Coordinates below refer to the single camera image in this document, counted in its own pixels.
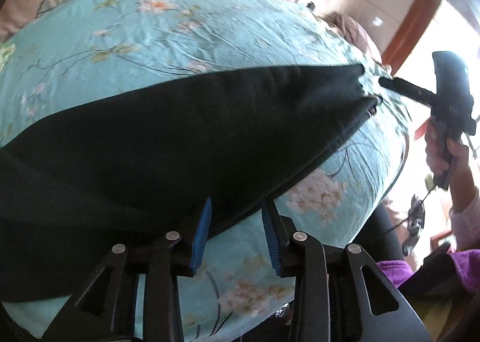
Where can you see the person's right hand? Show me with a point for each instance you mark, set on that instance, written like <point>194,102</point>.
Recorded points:
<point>461,186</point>

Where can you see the purple sleeve forearm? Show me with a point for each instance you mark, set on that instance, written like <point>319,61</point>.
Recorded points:
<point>462,265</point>

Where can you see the pink crumpled cloth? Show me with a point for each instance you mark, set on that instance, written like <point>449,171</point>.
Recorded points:
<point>353,33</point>

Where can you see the light blue floral bedsheet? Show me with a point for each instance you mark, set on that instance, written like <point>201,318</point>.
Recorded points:
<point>86,50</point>

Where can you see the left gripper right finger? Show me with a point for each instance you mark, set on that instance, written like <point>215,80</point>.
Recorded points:
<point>340,294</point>

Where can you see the red wooden door frame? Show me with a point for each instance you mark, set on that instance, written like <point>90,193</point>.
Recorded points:
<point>411,29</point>

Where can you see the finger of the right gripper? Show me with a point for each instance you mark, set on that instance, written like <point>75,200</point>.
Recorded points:
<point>408,90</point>

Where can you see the black pants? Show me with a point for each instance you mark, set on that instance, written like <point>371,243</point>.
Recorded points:
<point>129,168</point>

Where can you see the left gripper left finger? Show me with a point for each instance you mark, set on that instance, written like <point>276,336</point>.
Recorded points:
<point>132,294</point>

